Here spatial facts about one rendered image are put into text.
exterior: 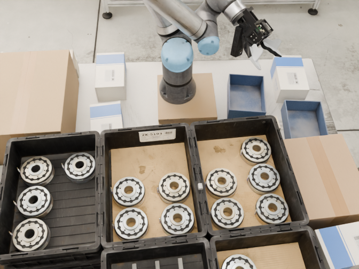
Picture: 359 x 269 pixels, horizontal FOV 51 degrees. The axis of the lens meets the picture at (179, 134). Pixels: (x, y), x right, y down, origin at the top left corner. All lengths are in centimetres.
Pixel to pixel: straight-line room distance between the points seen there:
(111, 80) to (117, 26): 152
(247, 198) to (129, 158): 42
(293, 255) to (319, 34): 225
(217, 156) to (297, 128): 43
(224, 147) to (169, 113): 28
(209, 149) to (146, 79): 53
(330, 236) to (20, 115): 109
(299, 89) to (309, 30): 161
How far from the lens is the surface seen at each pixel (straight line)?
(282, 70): 170
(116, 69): 165
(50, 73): 154
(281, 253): 123
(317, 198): 130
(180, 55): 139
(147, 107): 162
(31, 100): 147
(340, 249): 124
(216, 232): 111
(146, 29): 305
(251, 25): 137
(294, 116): 166
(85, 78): 176
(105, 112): 151
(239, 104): 164
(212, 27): 137
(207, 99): 154
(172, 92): 149
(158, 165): 131
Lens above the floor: 197
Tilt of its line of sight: 56 degrees down
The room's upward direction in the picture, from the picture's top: 2 degrees clockwise
